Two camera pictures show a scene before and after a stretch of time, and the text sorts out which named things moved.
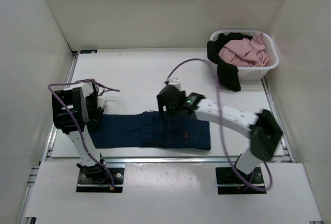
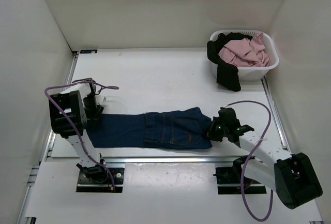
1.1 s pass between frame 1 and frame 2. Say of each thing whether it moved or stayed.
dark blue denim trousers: stayed
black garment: stayed
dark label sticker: stayed
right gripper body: moved
